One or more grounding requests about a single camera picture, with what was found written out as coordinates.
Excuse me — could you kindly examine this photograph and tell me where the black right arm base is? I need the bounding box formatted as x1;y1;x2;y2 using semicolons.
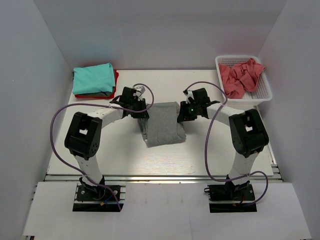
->
203;184;257;214

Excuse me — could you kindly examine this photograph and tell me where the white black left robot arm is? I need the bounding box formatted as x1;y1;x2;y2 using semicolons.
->
64;83;149;200

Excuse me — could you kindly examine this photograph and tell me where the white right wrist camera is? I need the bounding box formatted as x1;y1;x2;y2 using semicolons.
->
183;89;195;104

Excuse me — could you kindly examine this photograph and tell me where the folded red t-shirt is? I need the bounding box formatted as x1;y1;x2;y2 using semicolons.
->
74;69;120;100

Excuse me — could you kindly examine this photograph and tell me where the crumpled pink t-shirt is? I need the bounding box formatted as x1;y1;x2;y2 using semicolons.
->
218;58;265;99

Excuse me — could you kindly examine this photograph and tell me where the purple cable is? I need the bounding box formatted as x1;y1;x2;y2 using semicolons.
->
184;81;270;207
49;83;155;212

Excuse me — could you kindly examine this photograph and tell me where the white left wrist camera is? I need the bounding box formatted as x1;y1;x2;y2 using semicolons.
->
133;85;146;101

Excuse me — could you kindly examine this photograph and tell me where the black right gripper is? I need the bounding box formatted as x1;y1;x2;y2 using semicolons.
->
177;100;201;122

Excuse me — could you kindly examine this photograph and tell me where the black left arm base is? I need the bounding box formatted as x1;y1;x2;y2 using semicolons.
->
72;184;126;213

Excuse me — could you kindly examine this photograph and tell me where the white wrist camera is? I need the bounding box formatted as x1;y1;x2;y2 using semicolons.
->
133;85;146;101
183;89;195;104

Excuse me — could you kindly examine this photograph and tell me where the folded dark grey t-shirt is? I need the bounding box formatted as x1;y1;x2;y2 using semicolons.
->
83;87;116;98

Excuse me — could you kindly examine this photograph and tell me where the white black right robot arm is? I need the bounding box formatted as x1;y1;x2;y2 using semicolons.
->
177;88;269;200

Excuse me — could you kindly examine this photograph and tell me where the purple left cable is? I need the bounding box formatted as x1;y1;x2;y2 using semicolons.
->
49;83;155;212

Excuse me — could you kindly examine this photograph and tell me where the folded teal t-shirt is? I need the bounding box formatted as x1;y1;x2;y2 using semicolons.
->
72;63;116;95

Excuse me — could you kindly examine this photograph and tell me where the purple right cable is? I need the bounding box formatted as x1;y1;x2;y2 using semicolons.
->
184;81;270;207

